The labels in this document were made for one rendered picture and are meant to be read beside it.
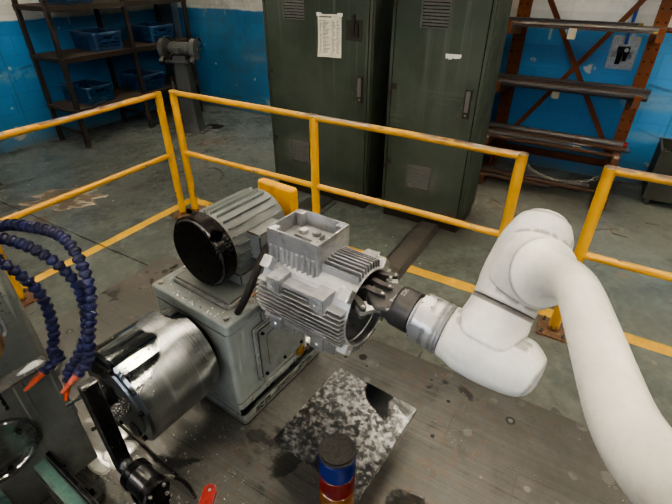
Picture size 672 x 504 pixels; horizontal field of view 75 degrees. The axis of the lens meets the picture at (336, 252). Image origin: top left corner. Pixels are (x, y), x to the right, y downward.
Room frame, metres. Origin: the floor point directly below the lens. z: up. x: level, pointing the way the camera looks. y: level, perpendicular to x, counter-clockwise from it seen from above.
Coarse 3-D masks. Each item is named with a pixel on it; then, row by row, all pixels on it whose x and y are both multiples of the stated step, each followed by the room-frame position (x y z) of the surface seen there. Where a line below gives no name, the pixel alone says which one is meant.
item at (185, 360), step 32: (160, 320) 0.77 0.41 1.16; (96, 352) 0.67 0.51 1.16; (128, 352) 0.67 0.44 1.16; (160, 352) 0.69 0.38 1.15; (192, 352) 0.71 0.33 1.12; (128, 384) 0.61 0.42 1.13; (160, 384) 0.63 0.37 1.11; (192, 384) 0.67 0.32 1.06; (128, 416) 0.63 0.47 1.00; (160, 416) 0.60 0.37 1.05
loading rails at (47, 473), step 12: (48, 456) 0.58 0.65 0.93; (36, 468) 0.56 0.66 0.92; (48, 468) 0.56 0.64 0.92; (60, 468) 0.55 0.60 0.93; (48, 480) 0.53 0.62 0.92; (60, 480) 0.53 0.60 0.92; (72, 480) 0.52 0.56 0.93; (0, 492) 0.50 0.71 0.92; (60, 492) 0.50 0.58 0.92; (72, 492) 0.50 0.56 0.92; (84, 492) 0.50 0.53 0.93; (96, 492) 0.56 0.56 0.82
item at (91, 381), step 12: (84, 384) 0.51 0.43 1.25; (96, 384) 0.52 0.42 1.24; (84, 396) 0.50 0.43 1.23; (96, 396) 0.51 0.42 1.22; (96, 408) 0.50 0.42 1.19; (108, 408) 0.52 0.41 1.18; (96, 420) 0.50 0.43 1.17; (108, 420) 0.51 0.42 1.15; (108, 432) 0.51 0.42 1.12; (120, 432) 0.52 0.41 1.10; (108, 444) 0.50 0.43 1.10; (120, 444) 0.51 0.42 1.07; (120, 456) 0.51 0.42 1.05; (120, 468) 0.50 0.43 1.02
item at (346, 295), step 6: (264, 258) 0.69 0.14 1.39; (270, 258) 0.69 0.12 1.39; (378, 258) 0.69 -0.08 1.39; (384, 258) 0.69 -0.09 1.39; (264, 264) 0.69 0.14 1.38; (270, 264) 0.68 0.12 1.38; (384, 264) 0.68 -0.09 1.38; (342, 288) 0.60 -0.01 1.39; (348, 288) 0.59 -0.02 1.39; (342, 294) 0.59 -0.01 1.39; (348, 294) 0.58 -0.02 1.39; (354, 294) 0.60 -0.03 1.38; (342, 300) 0.58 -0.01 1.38; (348, 300) 0.58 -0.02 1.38; (336, 348) 0.59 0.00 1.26; (342, 348) 0.58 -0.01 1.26; (348, 348) 0.58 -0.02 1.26; (348, 354) 0.58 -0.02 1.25
